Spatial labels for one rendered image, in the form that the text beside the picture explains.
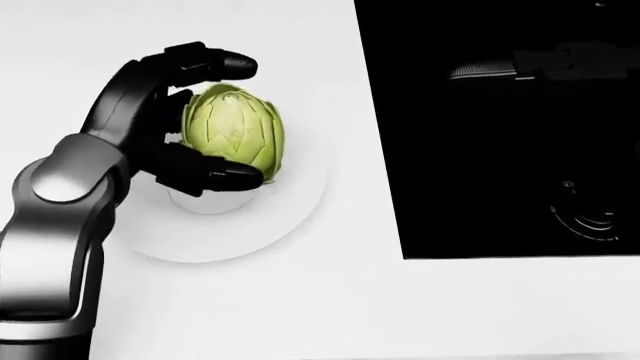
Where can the black induction cooktop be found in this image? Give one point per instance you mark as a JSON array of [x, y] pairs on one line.
[[500, 150]]

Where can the green artichoke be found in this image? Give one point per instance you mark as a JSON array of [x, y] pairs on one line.
[[235, 129]]

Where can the white round plate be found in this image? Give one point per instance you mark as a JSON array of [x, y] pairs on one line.
[[280, 210]]

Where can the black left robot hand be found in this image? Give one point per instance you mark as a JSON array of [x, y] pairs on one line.
[[131, 98]]

